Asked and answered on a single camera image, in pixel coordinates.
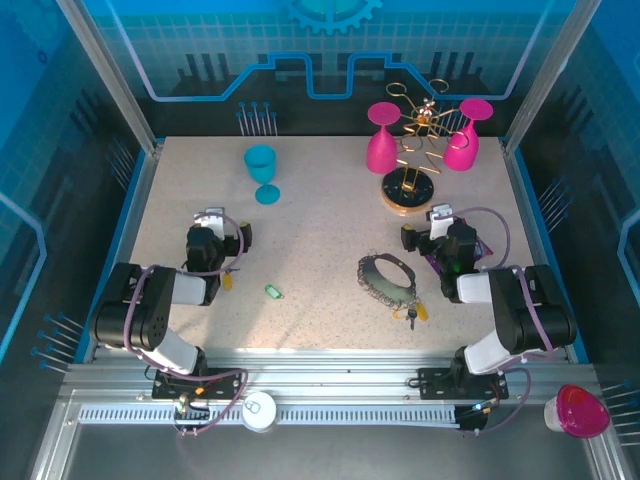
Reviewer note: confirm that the yellow key tag with key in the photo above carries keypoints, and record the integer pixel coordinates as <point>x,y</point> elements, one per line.
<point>228,282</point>
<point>422,312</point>

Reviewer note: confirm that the large metal keyring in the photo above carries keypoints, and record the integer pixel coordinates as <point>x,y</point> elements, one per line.
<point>369,274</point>

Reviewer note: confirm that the green key tag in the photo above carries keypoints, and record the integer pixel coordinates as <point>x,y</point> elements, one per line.
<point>273,291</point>

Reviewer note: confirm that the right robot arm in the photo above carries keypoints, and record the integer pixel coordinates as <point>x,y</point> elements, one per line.
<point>525,310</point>

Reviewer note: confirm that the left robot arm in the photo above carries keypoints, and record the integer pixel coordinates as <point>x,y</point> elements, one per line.
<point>150,320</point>

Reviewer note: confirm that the purple candy bag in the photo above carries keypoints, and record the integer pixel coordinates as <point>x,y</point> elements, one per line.
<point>483,248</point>

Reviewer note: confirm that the teal plastic goblet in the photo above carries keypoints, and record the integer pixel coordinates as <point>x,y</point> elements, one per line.
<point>261,162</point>

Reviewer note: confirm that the pink plastic goblet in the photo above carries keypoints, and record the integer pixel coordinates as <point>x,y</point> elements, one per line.
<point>462,150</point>
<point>381,150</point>

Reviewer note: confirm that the tin can with pull tab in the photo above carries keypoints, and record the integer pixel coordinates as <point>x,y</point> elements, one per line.
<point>259,410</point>

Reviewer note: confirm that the white cup with pink lid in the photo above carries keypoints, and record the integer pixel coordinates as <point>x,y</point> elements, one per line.
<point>580,412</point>

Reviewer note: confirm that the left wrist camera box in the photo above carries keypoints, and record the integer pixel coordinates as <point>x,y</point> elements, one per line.
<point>212,220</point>

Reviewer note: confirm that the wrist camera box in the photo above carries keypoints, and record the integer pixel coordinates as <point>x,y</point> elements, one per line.
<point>441,222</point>
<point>212,220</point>

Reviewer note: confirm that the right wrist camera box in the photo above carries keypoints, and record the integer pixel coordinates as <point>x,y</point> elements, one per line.
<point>441,222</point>

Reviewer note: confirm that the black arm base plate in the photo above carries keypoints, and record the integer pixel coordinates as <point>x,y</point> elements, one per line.
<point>225,382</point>
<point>435,382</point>

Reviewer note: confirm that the aluminium table rail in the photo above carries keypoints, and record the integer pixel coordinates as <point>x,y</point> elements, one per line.
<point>325,370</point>

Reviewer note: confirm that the aluminium frame post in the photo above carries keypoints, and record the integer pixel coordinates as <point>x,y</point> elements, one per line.
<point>110,80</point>
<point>545,80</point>

